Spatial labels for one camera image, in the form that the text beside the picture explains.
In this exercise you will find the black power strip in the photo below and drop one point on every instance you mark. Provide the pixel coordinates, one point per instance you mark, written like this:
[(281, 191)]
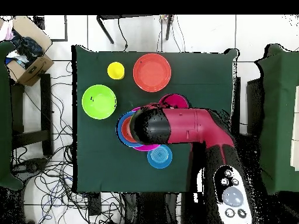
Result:
[(94, 205)]

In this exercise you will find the large pink bowl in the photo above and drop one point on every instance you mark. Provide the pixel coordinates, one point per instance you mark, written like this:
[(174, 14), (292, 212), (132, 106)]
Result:
[(146, 147)]

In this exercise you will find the cardboard box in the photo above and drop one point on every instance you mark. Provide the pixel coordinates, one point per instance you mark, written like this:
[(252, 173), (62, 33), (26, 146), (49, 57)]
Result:
[(35, 70)]

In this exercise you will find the dark clothes bundle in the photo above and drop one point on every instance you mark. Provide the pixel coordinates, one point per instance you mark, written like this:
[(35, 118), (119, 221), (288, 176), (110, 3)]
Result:
[(28, 49)]

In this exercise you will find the large blue bowl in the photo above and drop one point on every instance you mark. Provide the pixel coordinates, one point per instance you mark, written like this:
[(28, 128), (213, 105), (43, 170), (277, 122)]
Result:
[(119, 130)]

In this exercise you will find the small orange bowl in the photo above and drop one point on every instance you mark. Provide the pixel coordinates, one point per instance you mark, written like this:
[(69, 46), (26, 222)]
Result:
[(125, 130)]

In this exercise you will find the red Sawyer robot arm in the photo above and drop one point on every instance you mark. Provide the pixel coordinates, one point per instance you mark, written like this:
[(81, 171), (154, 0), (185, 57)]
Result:
[(186, 126)]

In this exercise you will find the large orange bowl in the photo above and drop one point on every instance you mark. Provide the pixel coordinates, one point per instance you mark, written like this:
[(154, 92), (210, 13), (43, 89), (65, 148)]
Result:
[(151, 72)]

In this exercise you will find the small blue bowl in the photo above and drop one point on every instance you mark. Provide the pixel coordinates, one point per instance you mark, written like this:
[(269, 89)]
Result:
[(159, 156)]

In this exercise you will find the black bench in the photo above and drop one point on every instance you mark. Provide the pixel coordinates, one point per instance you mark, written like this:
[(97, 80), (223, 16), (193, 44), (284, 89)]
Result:
[(46, 112)]

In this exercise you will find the green bowl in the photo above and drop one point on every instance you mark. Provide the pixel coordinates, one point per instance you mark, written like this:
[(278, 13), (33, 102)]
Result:
[(99, 102)]

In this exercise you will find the beige board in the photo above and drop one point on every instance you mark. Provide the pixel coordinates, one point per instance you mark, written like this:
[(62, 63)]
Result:
[(295, 128)]

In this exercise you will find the dark green tablecloth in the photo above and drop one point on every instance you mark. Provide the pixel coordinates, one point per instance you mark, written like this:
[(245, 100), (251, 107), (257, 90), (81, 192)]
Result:
[(105, 168)]

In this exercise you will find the black box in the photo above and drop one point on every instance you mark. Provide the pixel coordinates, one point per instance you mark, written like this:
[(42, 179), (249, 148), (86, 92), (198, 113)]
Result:
[(254, 105)]

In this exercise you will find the black metal table frame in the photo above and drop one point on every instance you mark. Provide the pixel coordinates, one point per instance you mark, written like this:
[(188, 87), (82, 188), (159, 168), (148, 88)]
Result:
[(105, 29)]

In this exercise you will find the yellow cup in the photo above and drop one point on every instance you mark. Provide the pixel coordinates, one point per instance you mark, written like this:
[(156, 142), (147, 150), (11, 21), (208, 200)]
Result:
[(115, 70)]

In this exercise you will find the small crimson bowl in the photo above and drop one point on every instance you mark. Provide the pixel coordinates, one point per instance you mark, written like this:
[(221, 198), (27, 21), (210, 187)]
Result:
[(174, 100)]

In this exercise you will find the black pedestal leg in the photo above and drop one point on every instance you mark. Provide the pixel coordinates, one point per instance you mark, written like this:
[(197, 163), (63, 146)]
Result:
[(30, 166)]

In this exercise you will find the green cloth covered table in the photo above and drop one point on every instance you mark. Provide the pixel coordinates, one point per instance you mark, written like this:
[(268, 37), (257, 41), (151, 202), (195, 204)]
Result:
[(4, 116), (278, 116)]

